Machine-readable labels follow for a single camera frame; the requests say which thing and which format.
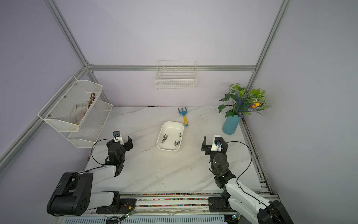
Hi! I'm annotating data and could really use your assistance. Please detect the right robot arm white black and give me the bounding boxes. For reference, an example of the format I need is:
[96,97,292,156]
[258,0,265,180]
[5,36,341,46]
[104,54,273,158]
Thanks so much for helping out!
[201,135,293,224]

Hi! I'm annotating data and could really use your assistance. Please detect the brown twigs in shelf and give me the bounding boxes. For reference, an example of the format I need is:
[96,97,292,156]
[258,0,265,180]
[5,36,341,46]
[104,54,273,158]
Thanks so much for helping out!
[88,92,96,108]

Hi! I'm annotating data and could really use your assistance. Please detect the teal vase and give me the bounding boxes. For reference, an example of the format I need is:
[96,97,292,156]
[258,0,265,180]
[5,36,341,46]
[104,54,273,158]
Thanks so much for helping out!
[222,115,241,135]

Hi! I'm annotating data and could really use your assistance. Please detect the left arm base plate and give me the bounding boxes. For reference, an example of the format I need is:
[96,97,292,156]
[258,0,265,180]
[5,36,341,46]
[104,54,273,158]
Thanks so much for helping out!
[96,198,137,215]

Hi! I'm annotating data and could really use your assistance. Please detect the blue toy rake yellow handle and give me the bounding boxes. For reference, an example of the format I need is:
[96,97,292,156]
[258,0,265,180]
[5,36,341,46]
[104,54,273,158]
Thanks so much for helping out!
[178,107,188,127]

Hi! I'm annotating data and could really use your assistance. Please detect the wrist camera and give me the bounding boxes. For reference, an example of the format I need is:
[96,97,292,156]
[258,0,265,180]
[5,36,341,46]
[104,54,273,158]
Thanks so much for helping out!
[113,131,120,138]
[213,135,225,147]

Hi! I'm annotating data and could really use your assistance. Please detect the white wire wall basket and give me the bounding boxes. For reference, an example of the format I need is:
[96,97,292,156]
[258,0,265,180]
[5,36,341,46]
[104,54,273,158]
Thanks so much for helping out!
[155,60,197,90]

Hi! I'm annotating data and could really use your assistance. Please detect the aluminium frame rails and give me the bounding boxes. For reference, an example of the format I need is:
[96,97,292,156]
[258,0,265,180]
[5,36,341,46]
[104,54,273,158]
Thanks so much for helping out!
[0,0,293,224]

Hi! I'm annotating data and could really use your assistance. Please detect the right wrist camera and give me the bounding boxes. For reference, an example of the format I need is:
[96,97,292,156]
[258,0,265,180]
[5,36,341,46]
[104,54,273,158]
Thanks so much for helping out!
[213,135,225,147]

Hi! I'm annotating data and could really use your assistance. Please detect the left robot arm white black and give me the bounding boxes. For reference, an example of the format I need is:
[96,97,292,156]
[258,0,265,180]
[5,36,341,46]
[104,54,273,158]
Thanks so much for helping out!
[47,132,133,217]

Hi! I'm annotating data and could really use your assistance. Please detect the clear glass in shelf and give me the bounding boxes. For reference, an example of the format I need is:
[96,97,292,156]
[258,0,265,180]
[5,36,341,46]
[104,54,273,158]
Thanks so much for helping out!
[70,101,89,125]

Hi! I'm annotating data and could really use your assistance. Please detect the green artificial plant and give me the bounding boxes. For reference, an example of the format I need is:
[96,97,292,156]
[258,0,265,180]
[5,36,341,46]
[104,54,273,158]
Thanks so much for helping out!
[218,84,270,119]

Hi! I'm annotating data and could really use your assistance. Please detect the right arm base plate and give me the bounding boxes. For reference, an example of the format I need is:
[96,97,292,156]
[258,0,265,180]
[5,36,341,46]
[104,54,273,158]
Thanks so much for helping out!
[208,197,235,212]

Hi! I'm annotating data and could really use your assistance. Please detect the white plastic storage box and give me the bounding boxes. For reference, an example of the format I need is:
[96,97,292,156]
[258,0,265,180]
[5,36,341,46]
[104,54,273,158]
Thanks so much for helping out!
[157,121,184,152]

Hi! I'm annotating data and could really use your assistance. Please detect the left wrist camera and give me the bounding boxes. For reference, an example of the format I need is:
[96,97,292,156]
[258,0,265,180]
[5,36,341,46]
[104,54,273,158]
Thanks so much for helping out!
[113,131,120,138]

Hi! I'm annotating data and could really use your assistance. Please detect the white mesh two-tier shelf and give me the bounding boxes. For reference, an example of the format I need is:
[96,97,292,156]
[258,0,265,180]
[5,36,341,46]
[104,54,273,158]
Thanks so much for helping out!
[38,76,113,148]

